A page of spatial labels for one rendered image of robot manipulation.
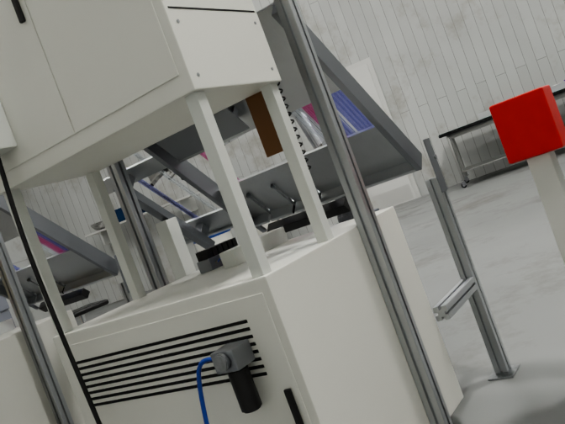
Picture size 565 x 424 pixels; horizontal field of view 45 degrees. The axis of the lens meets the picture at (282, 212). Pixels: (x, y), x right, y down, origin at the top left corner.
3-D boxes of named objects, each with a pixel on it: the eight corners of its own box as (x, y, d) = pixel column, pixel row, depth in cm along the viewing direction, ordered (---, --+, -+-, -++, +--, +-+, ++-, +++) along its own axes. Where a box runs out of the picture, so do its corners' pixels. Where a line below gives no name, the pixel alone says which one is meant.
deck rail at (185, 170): (250, 229, 245) (252, 214, 249) (254, 227, 244) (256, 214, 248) (96, 115, 202) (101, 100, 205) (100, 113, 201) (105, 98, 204)
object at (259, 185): (252, 219, 245) (254, 213, 247) (414, 162, 208) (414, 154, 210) (217, 193, 233) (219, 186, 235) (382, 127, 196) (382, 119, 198)
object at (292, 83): (179, 171, 221) (182, 159, 224) (346, 96, 184) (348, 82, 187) (100, 112, 201) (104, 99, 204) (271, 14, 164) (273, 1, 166)
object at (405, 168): (254, 228, 244) (256, 211, 248) (416, 172, 207) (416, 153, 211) (251, 226, 244) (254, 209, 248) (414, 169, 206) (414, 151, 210)
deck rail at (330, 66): (416, 171, 207) (416, 156, 211) (422, 169, 206) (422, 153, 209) (271, 15, 164) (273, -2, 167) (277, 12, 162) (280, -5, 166)
